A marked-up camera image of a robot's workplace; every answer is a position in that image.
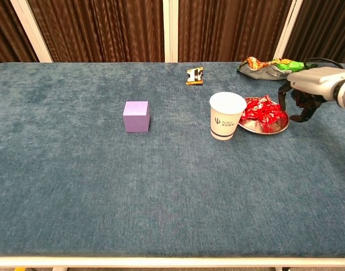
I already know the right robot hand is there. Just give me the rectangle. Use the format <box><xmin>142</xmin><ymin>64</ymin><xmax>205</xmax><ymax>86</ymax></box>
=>
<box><xmin>278</xmin><ymin>67</ymin><xmax>345</xmax><ymax>123</ymax></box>

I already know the white paper cup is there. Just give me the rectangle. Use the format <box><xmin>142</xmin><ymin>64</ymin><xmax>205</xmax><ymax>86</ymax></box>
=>
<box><xmin>209</xmin><ymin>91</ymin><xmax>248</xmax><ymax>141</ymax></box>

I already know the orange green chips bag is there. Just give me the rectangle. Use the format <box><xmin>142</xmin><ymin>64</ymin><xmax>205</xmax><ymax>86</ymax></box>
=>
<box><xmin>236</xmin><ymin>56</ymin><xmax>305</xmax><ymax>81</ymax></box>

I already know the white partition post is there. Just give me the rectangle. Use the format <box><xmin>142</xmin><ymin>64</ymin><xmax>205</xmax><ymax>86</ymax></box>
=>
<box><xmin>273</xmin><ymin>0</ymin><xmax>303</xmax><ymax>60</ymax></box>
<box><xmin>10</xmin><ymin>0</ymin><xmax>54</xmax><ymax>63</ymax></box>
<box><xmin>163</xmin><ymin>0</ymin><xmax>179</xmax><ymax>63</ymax></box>

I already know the blue tablecloth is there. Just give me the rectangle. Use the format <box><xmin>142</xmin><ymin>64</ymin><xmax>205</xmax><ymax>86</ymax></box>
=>
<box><xmin>0</xmin><ymin>62</ymin><xmax>345</xmax><ymax>258</ymax></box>

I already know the brown pleated partition panel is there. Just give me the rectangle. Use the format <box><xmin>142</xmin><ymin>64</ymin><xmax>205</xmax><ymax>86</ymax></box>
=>
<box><xmin>177</xmin><ymin>0</ymin><xmax>293</xmax><ymax>63</ymax></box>
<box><xmin>0</xmin><ymin>0</ymin><xmax>39</xmax><ymax>68</ymax></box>
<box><xmin>28</xmin><ymin>0</ymin><xmax>164</xmax><ymax>63</ymax></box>
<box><xmin>283</xmin><ymin>0</ymin><xmax>345</xmax><ymax>70</ymax></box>

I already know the purple foam cube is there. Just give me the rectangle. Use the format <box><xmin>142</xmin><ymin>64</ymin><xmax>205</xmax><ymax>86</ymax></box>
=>
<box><xmin>123</xmin><ymin>100</ymin><xmax>150</xmax><ymax>133</ymax></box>

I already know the small orange black snack packet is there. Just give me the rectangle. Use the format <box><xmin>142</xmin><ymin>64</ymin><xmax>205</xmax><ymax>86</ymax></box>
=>
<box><xmin>185</xmin><ymin>66</ymin><xmax>204</xmax><ymax>86</ymax></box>

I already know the round steel plate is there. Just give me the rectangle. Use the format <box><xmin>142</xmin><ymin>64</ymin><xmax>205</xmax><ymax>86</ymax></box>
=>
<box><xmin>237</xmin><ymin>97</ymin><xmax>290</xmax><ymax>136</ymax></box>

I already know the white table frame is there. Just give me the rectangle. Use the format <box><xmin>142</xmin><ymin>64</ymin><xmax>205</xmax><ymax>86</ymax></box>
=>
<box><xmin>0</xmin><ymin>256</ymin><xmax>345</xmax><ymax>271</ymax></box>

